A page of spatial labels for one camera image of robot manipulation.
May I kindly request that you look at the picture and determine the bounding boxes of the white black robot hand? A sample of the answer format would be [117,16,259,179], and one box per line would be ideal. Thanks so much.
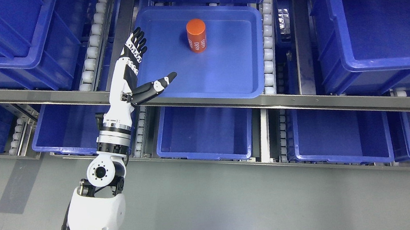
[101,27,177,129]

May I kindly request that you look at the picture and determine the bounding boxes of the orange cylindrical capacitor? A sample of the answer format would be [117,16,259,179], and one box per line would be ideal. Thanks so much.
[186,18,208,53]

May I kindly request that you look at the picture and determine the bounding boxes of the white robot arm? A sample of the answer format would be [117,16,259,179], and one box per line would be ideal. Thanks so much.
[61,108,133,230]

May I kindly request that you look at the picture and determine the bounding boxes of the white roller track left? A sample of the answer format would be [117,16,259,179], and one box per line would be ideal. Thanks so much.
[78,0,110,92]

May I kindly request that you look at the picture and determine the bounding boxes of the white roller track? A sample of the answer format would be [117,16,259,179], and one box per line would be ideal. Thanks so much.
[78,0,110,92]
[258,0,277,95]

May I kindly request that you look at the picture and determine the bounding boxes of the blue bin upper left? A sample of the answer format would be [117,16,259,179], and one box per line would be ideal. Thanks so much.
[0,0,97,91]

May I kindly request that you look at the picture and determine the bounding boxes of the shallow blue tray bin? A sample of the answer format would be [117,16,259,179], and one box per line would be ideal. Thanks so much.
[135,5,265,99]

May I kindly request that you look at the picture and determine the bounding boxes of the blue bin lower centre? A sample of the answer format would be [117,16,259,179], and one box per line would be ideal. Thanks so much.
[156,106,252,160]

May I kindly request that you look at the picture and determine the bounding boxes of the white roller track right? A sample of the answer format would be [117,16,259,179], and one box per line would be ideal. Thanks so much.
[258,0,277,95]

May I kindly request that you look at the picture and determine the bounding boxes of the large blue bin upper right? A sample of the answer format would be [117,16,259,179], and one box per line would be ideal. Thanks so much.
[308,0,410,95]

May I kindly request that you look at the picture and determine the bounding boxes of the metal shelf front rail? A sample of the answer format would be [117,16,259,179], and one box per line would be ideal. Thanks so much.
[0,89,410,112]

